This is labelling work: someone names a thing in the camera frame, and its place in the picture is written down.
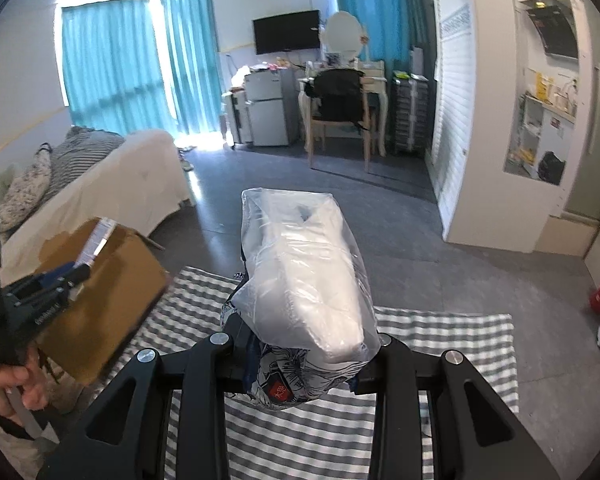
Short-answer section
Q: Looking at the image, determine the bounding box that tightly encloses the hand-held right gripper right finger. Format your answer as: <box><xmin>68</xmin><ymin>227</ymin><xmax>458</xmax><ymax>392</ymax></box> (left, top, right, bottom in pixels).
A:
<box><xmin>352</xmin><ymin>335</ymin><xmax>563</xmax><ymax>480</ymax></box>

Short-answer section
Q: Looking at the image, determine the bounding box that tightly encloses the wooden chair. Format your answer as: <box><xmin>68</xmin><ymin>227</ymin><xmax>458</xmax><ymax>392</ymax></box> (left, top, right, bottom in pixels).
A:
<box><xmin>306</xmin><ymin>70</ymin><xmax>374</xmax><ymax>174</ymax></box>

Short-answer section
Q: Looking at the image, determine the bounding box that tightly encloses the bed with white cover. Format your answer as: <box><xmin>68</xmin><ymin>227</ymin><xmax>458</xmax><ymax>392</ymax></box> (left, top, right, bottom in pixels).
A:
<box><xmin>0</xmin><ymin>127</ymin><xmax>197</xmax><ymax>286</ymax></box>

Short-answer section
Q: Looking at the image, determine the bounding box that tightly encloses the turquoise curtain behind mirror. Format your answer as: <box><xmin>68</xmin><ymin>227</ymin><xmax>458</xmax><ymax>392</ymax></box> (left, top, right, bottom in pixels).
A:
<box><xmin>330</xmin><ymin>0</ymin><xmax>437</xmax><ymax>82</ymax></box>

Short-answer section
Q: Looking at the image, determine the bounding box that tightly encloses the white louvered door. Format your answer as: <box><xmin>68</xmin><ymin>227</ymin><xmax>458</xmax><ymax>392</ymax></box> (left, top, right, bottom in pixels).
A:
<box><xmin>431</xmin><ymin>0</ymin><xmax>475</xmax><ymax>223</ymax></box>

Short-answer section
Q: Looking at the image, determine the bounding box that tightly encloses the small silver fridge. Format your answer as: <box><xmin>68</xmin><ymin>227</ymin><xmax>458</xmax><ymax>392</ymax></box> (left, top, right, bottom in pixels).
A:
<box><xmin>243</xmin><ymin>68</ymin><xmax>302</xmax><ymax>149</ymax></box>

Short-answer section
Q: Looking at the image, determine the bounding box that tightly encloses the speckled grey pillow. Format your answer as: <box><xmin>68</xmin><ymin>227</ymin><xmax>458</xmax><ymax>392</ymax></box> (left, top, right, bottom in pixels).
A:
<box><xmin>0</xmin><ymin>149</ymin><xmax>54</xmax><ymax>234</ymax></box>

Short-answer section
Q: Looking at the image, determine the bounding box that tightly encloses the grey striped blanket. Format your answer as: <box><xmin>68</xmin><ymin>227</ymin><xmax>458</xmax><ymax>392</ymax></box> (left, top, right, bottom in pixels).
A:
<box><xmin>49</xmin><ymin>127</ymin><xmax>125</xmax><ymax>197</ymax></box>

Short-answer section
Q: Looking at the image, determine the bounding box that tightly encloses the white striped packet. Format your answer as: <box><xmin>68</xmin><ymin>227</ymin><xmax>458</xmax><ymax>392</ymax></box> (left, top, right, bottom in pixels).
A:
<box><xmin>75</xmin><ymin>217</ymin><xmax>116</xmax><ymax>267</ymax></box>

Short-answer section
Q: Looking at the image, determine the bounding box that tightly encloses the black jacket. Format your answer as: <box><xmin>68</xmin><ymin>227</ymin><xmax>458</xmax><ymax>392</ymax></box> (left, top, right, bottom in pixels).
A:
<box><xmin>310</xmin><ymin>68</ymin><xmax>367</xmax><ymax>124</ymax></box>

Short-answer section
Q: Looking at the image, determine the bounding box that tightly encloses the grey white checkered cloth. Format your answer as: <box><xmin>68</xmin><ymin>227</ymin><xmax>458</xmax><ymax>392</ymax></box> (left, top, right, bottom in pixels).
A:
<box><xmin>87</xmin><ymin>266</ymin><xmax>521</xmax><ymax>480</ymax></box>

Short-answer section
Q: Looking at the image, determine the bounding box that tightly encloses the person's left hand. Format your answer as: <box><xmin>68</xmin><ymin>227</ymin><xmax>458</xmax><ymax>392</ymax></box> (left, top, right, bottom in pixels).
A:
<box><xmin>0</xmin><ymin>349</ymin><xmax>49</xmax><ymax>423</ymax></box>

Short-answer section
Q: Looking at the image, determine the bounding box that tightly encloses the oval white mirror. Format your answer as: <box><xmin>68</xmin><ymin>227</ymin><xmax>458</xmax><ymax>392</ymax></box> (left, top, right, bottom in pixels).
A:
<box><xmin>325</xmin><ymin>11</ymin><xmax>362</xmax><ymax>59</ymax></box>

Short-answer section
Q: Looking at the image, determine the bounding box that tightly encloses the narrow turquoise curtain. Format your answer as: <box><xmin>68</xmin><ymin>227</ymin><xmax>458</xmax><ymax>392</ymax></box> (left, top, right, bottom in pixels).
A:
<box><xmin>160</xmin><ymin>0</ymin><xmax>227</xmax><ymax>137</ymax></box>

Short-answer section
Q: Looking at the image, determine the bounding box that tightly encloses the dark drawer cabinet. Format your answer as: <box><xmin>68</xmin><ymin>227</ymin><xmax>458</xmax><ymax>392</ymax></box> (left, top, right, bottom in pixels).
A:
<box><xmin>391</xmin><ymin>72</ymin><xmax>434</xmax><ymax>156</ymax></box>

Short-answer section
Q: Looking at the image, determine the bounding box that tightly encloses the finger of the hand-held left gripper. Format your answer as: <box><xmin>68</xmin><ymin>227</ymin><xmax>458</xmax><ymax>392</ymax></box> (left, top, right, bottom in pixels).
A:
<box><xmin>30</xmin><ymin>261</ymin><xmax>81</xmax><ymax>286</ymax></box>
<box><xmin>62</xmin><ymin>264</ymin><xmax>93</xmax><ymax>292</ymax></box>

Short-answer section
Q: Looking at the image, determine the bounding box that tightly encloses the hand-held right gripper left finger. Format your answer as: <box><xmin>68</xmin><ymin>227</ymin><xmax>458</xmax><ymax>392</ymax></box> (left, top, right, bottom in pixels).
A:
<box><xmin>35</xmin><ymin>332</ymin><xmax>261</xmax><ymax>480</ymax></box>

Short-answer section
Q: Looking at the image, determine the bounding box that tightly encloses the white dressing table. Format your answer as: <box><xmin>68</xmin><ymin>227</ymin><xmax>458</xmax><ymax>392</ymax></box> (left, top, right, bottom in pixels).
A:
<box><xmin>296</xmin><ymin>57</ymin><xmax>394</xmax><ymax>159</ymax></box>

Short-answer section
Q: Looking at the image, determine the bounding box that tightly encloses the wide turquoise curtain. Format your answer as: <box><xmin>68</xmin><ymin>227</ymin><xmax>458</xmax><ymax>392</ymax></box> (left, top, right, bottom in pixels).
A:
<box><xmin>60</xmin><ymin>0</ymin><xmax>175</xmax><ymax>137</ymax></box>

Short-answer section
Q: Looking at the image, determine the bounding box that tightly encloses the black wall television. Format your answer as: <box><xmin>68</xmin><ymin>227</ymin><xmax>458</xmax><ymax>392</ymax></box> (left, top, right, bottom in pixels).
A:
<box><xmin>252</xmin><ymin>10</ymin><xmax>322</xmax><ymax>56</ymax></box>

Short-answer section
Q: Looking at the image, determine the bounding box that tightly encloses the brown cardboard box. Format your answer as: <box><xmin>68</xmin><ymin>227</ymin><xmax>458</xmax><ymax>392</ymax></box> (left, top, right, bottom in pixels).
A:
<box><xmin>29</xmin><ymin>217</ymin><xmax>172</xmax><ymax>387</ymax></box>

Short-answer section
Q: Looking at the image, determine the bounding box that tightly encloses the plastic white bundle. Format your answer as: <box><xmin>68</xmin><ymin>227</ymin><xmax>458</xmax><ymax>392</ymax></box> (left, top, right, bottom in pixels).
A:
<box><xmin>230</xmin><ymin>187</ymin><xmax>382</xmax><ymax>367</ymax></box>

